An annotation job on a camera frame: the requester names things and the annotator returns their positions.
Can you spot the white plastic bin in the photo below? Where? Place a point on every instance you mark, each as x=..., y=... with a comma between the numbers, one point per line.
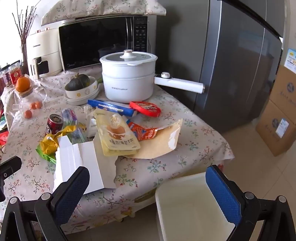
x=185, y=208

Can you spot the brown paper pouch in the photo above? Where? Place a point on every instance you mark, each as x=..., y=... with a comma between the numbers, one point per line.
x=161, y=141

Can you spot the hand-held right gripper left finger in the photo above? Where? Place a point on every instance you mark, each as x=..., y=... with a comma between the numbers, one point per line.
x=71, y=194

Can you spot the vase with dry twigs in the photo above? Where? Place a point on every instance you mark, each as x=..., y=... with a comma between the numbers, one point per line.
x=24, y=46

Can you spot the red packets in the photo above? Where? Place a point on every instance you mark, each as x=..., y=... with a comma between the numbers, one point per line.
x=11, y=75

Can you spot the white carton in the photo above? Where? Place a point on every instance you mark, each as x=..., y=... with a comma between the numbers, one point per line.
x=81, y=162

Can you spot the tissue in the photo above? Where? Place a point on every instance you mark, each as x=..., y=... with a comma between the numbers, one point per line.
x=87, y=110

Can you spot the yellow green snack bag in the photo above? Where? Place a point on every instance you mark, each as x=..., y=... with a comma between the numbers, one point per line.
x=47, y=148

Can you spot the orange snack packet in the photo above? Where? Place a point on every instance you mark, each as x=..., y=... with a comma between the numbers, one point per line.
x=141, y=133

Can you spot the glass pot lid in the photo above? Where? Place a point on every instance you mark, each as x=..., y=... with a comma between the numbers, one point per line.
x=128, y=54

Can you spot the floral cloth cover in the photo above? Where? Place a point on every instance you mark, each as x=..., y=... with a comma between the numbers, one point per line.
x=92, y=8

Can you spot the glass jar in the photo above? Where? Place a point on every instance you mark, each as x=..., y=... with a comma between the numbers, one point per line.
x=23, y=102

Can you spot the white flower-print bowl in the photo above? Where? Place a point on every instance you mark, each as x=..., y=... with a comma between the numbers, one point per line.
x=85, y=92

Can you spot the large orange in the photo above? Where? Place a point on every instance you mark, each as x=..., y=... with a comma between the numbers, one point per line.
x=23, y=83

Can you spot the grey refrigerator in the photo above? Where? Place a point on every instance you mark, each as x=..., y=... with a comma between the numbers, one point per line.
x=231, y=69

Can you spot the brown cardboard box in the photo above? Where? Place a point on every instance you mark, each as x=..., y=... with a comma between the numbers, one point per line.
x=284, y=92
x=275, y=134

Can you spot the floral tablecloth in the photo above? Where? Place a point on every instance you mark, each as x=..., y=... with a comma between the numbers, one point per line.
x=150, y=171

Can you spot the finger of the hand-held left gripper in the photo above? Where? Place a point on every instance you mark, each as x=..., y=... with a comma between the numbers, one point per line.
x=9, y=165

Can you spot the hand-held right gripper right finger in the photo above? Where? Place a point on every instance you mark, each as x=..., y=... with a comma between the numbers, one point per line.
x=223, y=194

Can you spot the red drink can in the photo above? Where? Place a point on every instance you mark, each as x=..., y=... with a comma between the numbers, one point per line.
x=54, y=125

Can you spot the cream air fryer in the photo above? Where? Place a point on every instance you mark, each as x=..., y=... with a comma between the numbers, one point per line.
x=44, y=46

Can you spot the white plate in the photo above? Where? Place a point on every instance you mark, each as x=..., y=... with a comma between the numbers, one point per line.
x=74, y=102

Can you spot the green pumpkin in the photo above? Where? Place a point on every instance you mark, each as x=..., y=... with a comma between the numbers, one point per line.
x=77, y=82

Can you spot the blue white printed box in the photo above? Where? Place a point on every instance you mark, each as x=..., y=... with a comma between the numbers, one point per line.
x=291, y=59

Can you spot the blue cardboard box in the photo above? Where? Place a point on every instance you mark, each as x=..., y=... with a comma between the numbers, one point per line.
x=111, y=107

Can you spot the small orange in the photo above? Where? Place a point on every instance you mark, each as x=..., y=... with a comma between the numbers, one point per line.
x=28, y=114
x=38, y=104
x=33, y=106

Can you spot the black microwave oven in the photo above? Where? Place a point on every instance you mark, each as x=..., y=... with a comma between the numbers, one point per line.
x=92, y=39

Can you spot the red round lid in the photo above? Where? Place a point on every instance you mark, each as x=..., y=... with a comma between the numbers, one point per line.
x=145, y=109

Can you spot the yellow food pouch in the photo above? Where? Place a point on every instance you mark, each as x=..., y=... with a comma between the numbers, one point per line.
x=115, y=134

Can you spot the white electric cooking pot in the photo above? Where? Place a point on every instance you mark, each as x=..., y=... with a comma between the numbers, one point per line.
x=124, y=85

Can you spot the clear plastic bottle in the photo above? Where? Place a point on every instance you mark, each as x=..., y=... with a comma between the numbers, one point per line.
x=70, y=115

